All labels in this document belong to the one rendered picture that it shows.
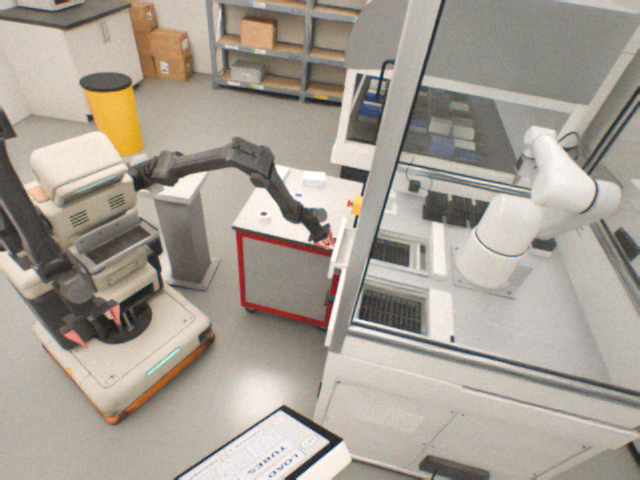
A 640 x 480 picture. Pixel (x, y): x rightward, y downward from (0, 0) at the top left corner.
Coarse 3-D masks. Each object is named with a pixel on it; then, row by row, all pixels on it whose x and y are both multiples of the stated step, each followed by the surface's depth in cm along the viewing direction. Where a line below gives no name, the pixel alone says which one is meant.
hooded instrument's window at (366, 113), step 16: (368, 80) 188; (384, 80) 186; (352, 96) 195; (368, 96) 193; (384, 96) 191; (352, 112) 201; (368, 112) 199; (352, 128) 207; (368, 128) 205; (368, 144) 211
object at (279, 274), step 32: (256, 192) 199; (320, 192) 205; (352, 192) 209; (256, 224) 179; (288, 224) 182; (352, 224) 187; (256, 256) 190; (288, 256) 185; (320, 256) 180; (256, 288) 209; (288, 288) 202; (320, 288) 196; (320, 320) 216
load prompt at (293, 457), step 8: (296, 448) 73; (288, 456) 72; (296, 456) 70; (304, 456) 69; (280, 464) 70; (288, 464) 69; (296, 464) 68; (264, 472) 70; (272, 472) 68; (280, 472) 67
